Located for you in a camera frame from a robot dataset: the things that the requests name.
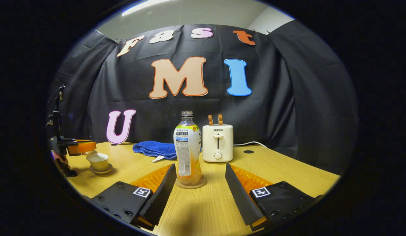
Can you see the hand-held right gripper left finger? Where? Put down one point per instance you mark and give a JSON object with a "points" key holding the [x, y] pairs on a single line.
{"points": [[158, 196]]}

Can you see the cream ceramic teacup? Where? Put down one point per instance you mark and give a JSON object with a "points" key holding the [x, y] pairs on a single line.
{"points": [[98, 163]]}

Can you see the toast bread slice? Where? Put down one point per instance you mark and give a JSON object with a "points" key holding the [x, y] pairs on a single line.
{"points": [[220, 119], [210, 120]]}

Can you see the white toaster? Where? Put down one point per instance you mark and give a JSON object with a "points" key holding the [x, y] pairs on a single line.
{"points": [[222, 144]]}

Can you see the black backdrop cloth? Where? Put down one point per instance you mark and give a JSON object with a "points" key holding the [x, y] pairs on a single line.
{"points": [[176, 108]]}

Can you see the blue folded towel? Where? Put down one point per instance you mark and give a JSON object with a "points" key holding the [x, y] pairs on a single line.
{"points": [[153, 149]]}

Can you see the cream ceramic saucer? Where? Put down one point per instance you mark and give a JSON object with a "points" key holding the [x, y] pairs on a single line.
{"points": [[107, 170]]}

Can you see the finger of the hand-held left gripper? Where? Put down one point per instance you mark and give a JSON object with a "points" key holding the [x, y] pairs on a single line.
{"points": [[81, 147]]}

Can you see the round cork coaster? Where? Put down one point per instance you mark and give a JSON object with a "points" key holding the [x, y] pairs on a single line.
{"points": [[200, 185]]}

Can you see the clear labelled water bottle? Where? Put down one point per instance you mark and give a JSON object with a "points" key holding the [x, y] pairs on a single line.
{"points": [[188, 147]]}

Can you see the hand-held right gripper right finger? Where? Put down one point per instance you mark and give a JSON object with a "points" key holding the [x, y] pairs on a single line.
{"points": [[241, 196]]}

